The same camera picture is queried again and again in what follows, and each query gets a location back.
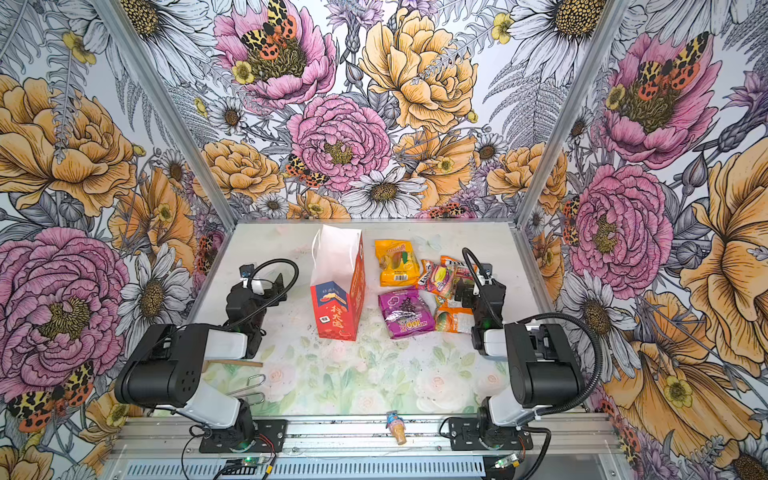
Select colourful candy snack bag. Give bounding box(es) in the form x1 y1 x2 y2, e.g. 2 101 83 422
416 256 475 300

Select purple snack bag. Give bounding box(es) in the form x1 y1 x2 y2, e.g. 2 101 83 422
378 287 436 340

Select red white paper bag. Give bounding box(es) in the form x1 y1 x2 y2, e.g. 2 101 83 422
310 225 366 341

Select yellow snack bag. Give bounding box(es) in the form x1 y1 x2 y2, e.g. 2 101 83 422
374 240 421 287

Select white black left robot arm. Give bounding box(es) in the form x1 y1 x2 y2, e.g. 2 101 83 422
114 258 299 453

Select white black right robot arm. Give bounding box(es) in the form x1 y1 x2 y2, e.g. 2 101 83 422
448 263 585 451

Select orange snack bag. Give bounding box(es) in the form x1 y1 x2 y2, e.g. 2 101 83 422
434 300 475 334

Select wooden toy mallet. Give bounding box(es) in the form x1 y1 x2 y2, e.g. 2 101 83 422
202 359 263 372

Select small ice cream toy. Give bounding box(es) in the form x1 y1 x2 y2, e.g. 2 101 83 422
386 411 407 446

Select green circuit board right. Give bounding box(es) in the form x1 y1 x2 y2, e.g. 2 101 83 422
493 453 520 470

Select green circuit board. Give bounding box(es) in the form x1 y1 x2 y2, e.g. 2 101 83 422
220 457 272 476
493 453 520 470

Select green circuit board left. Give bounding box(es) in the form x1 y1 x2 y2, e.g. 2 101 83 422
220 457 272 476

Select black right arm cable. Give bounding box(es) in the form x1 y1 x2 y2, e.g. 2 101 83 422
460 247 604 480

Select metal wire tongs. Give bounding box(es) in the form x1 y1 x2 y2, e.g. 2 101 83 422
227 373 266 405

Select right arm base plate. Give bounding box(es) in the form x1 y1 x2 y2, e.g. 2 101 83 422
439 416 533 451

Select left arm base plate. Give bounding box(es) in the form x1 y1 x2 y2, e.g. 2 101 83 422
198 419 288 454

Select aluminium rail frame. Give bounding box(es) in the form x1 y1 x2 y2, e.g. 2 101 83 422
100 412 633 479

